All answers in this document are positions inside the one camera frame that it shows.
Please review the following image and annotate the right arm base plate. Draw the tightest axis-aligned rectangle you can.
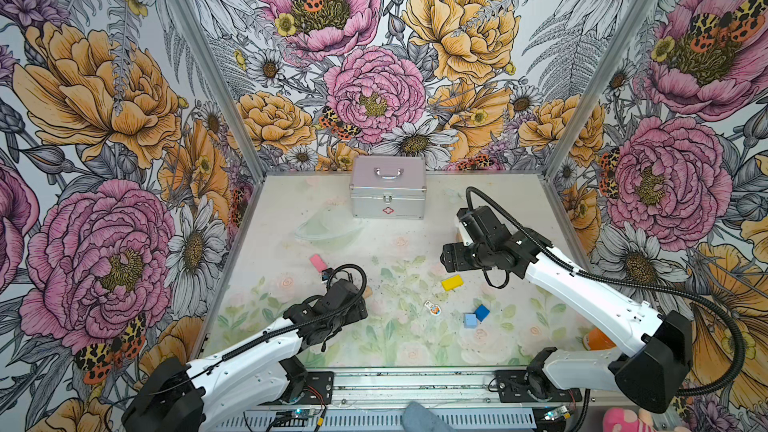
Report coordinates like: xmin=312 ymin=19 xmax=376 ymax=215
xmin=487 ymin=368 xmax=583 ymax=404

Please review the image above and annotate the clear glass bowl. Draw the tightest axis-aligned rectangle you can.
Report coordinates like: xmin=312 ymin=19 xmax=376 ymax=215
xmin=294 ymin=207 xmax=365 ymax=251

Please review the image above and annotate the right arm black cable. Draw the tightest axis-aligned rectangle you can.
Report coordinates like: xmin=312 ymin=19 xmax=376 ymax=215
xmin=465 ymin=186 xmax=746 ymax=398

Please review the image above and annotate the light blue wood cube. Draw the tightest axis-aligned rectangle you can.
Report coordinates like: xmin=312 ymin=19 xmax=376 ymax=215
xmin=463 ymin=313 xmax=479 ymax=329

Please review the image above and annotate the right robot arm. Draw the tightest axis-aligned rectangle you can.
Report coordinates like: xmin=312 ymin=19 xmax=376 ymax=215
xmin=440 ymin=206 xmax=692 ymax=413

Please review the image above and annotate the pink plush toy right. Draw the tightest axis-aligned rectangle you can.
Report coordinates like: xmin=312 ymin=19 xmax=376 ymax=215
xmin=602 ymin=408 xmax=690 ymax=432

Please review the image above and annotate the grey blue cloth object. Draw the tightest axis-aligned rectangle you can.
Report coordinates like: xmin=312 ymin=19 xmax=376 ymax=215
xmin=402 ymin=402 xmax=453 ymax=432

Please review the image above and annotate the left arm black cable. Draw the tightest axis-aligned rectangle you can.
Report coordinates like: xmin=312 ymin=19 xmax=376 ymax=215
xmin=149 ymin=263 xmax=368 ymax=397

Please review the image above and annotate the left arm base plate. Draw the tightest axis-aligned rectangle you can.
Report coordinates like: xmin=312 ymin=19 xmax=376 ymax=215
xmin=278 ymin=371 xmax=335 ymax=406

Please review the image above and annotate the aluminium front rail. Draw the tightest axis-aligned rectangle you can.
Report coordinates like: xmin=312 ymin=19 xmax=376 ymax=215
xmin=152 ymin=365 xmax=676 ymax=432

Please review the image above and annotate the silver first aid case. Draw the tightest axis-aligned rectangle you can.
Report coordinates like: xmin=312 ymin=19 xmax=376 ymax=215
xmin=349 ymin=155 xmax=427 ymax=220

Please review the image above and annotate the small orange white toy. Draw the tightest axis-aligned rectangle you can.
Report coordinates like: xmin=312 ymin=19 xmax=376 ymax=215
xmin=424 ymin=301 xmax=442 ymax=316

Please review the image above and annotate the orange pill bottle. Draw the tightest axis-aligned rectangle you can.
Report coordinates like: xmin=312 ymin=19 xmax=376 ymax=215
xmin=582 ymin=328 xmax=615 ymax=351

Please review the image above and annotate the yellow wood block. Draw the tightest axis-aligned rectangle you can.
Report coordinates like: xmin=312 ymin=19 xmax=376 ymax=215
xmin=441 ymin=275 xmax=464 ymax=292

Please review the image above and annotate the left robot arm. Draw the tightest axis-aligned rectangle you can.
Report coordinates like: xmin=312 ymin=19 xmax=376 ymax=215
xmin=121 ymin=279 xmax=367 ymax=431

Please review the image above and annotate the dark blue wood cube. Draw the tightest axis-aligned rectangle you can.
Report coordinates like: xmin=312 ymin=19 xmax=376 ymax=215
xmin=474 ymin=305 xmax=490 ymax=322

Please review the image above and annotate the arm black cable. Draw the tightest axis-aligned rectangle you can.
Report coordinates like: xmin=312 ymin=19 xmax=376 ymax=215
xmin=465 ymin=186 xmax=746 ymax=398
xmin=149 ymin=263 xmax=368 ymax=397

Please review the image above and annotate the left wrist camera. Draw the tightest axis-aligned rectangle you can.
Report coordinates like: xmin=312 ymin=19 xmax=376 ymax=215
xmin=321 ymin=268 xmax=336 ymax=284

